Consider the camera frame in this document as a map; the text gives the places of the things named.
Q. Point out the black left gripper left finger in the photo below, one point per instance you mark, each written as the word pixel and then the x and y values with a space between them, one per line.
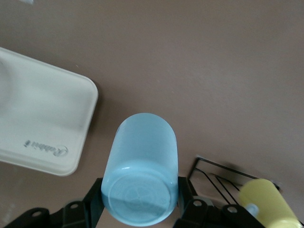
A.
pixel 76 213

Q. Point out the yellow plastic cup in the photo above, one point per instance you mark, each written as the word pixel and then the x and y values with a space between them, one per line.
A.
pixel 268 202

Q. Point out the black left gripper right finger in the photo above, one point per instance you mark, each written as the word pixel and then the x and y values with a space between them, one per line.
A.
pixel 202 213

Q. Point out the light blue plastic cup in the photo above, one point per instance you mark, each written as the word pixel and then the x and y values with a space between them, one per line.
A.
pixel 142 154

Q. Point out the cream rectangular tray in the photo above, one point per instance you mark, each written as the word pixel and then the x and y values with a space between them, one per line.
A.
pixel 35 114

